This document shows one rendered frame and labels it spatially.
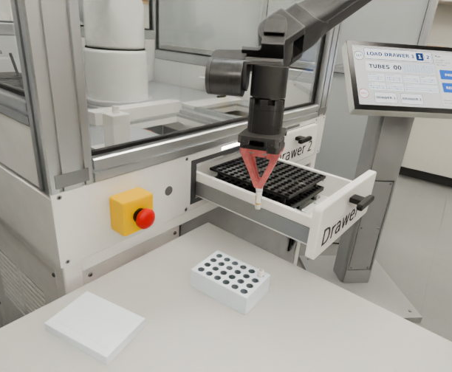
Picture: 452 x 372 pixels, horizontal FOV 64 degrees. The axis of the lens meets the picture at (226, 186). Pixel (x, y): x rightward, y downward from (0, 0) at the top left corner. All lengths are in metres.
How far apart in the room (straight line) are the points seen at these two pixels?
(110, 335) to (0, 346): 0.16
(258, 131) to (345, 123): 1.94
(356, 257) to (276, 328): 1.34
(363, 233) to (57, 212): 1.51
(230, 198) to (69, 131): 0.36
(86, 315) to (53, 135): 0.29
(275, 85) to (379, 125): 1.16
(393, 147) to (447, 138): 2.02
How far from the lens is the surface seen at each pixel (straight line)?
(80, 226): 0.70
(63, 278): 0.75
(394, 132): 1.73
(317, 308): 0.71
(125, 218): 0.69
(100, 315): 0.65
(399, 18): 2.41
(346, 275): 2.01
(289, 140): 1.15
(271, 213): 0.75
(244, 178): 0.83
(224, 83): 0.58
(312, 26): 0.64
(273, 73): 0.57
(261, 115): 0.57
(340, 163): 2.57
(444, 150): 3.78
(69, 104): 0.62
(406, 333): 0.73
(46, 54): 0.61
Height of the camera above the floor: 1.21
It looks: 24 degrees down
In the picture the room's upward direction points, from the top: 4 degrees clockwise
